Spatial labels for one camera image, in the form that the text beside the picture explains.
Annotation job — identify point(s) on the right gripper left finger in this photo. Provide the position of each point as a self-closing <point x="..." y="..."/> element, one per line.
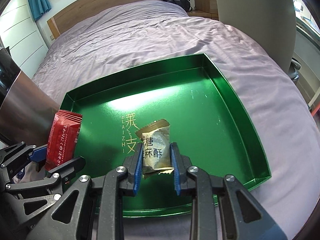
<point x="72" y="216"/>

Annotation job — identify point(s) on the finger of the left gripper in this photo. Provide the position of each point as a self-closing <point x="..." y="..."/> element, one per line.
<point x="68" y="169"/>
<point x="39" y="154"/>

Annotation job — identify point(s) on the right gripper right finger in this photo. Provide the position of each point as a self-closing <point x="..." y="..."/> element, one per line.
<point x="241" y="215"/>

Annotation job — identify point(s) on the red rectangular snack packet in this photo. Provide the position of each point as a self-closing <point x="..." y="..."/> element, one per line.
<point x="62" y="139"/>

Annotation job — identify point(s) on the beige sesame candy packet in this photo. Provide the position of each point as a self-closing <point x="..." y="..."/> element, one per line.
<point x="155" y="138"/>

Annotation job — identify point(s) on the green metal tray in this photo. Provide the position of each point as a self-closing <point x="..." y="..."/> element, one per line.
<point x="207" y="119"/>

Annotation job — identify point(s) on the purple bed sheet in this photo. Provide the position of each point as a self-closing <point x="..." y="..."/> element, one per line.
<point x="128" y="35"/>

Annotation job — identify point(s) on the wooden headboard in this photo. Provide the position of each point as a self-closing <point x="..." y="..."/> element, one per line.
<point x="79" y="11"/>

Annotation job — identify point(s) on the beige office chair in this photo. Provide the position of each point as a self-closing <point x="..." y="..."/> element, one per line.
<point x="271" y="23"/>

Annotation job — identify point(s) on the wooden nightstand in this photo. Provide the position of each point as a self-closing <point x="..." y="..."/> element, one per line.
<point x="206" y="9"/>

